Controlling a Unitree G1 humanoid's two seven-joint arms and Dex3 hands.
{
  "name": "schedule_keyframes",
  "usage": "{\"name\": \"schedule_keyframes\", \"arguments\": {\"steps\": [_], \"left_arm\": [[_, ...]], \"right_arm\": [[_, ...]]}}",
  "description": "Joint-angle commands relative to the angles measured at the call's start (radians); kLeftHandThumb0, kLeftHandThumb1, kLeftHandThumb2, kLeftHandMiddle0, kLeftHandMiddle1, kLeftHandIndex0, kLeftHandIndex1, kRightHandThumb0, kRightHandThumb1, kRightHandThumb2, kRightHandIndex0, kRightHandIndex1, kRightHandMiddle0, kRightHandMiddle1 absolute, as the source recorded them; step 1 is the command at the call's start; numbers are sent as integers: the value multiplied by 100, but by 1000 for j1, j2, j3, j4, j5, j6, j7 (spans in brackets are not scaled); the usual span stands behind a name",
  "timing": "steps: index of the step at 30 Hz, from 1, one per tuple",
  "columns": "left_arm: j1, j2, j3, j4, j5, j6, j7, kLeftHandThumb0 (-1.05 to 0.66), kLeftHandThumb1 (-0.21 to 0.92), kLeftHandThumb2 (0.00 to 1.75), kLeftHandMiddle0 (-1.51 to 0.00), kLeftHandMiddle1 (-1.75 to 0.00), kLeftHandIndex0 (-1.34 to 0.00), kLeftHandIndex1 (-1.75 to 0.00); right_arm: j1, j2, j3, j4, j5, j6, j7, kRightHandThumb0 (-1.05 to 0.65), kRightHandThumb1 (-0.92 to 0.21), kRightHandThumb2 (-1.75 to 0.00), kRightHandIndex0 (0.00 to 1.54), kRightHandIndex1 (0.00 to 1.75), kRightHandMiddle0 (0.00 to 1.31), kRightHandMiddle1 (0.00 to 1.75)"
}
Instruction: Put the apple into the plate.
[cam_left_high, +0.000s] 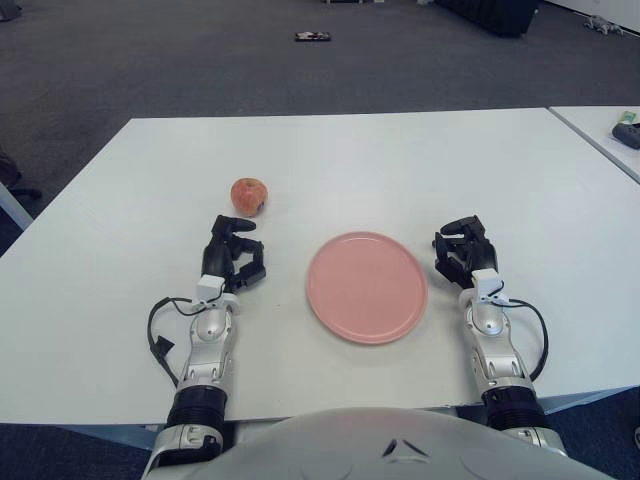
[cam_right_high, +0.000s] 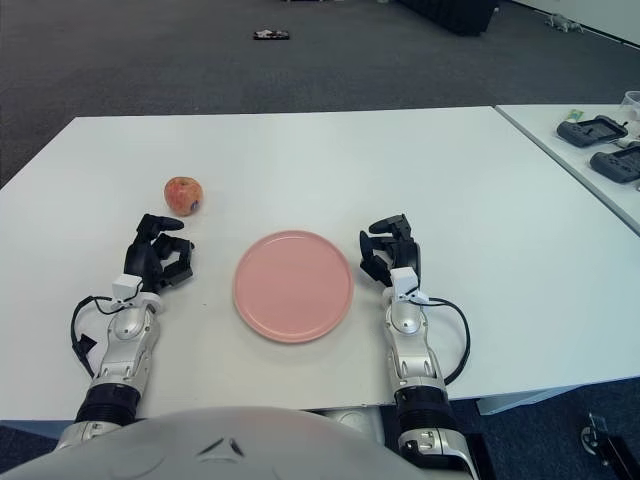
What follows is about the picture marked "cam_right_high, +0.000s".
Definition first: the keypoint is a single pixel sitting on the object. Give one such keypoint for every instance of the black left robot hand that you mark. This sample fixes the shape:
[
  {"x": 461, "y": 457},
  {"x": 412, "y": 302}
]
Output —
[{"x": 142, "y": 257}]

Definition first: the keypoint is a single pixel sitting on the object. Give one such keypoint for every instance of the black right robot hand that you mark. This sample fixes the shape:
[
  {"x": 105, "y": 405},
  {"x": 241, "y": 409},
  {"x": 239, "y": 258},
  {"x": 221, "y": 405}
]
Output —
[{"x": 407, "y": 257}]

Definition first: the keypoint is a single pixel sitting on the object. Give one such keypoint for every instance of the red yellow apple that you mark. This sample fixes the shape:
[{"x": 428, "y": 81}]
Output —
[{"x": 182, "y": 195}]

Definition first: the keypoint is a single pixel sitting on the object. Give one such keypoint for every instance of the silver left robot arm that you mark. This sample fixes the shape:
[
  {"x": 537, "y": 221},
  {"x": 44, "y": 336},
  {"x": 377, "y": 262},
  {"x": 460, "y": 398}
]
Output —
[{"x": 125, "y": 330}]

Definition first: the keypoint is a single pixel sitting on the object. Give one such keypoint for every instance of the pink round plate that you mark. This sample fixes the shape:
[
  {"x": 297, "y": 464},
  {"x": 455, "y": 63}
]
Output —
[{"x": 292, "y": 287}]

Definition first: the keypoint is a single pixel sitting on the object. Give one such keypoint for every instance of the grey robot torso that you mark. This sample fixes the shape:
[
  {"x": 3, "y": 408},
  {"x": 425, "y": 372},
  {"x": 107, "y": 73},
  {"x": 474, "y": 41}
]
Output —
[{"x": 200, "y": 450}]

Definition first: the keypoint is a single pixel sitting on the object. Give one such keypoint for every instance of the black game controller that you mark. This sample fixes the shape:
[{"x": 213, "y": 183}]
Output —
[
  {"x": 580, "y": 132},
  {"x": 617, "y": 165}
]

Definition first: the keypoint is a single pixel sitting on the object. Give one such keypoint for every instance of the green yellow packet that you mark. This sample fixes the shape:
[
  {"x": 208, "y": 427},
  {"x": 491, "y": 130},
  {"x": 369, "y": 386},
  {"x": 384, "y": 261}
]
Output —
[{"x": 575, "y": 115}]

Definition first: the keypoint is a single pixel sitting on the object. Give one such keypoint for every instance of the flat black red item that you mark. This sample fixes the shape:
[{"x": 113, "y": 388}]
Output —
[{"x": 271, "y": 35}]

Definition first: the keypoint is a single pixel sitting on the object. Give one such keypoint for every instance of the black chair caster base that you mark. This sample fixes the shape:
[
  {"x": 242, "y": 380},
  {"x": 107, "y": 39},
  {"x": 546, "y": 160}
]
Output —
[{"x": 595, "y": 435}]

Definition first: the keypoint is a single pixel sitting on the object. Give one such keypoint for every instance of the clear plastic cup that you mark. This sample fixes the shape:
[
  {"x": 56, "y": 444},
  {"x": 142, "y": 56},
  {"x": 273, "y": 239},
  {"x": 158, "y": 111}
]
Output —
[{"x": 634, "y": 100}]

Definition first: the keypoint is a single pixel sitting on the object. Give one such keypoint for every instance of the small grey robot toy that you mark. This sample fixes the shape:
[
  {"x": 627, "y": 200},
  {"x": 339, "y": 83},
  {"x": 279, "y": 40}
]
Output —
[{"x": 557, "y": 21}]

